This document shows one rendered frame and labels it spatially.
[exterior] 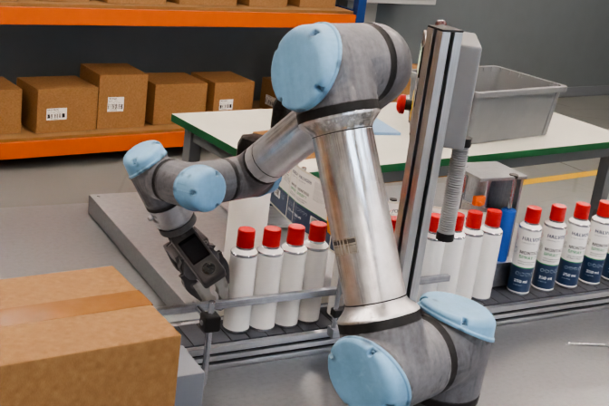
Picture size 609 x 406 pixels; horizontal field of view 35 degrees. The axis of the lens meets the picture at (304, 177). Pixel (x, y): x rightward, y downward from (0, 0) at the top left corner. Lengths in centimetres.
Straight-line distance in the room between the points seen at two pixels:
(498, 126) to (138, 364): 279
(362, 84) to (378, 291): 28
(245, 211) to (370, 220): 81
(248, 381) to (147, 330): 52
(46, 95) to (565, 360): 390
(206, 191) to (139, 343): 37
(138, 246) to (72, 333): 92
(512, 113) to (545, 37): 523
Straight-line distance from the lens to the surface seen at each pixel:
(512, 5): 872
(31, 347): 126
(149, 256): 215
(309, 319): 192
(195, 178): 155
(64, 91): 551
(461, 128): 174
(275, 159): 158
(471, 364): 140
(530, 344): 214
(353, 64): 129
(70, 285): 143
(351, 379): 131
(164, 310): 174
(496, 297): 220
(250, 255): 179
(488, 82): 436
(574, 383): 202
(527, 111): 404
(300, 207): 228
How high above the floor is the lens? 172
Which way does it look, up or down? 17 degrees down
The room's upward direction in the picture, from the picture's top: 7 degrees clockwise
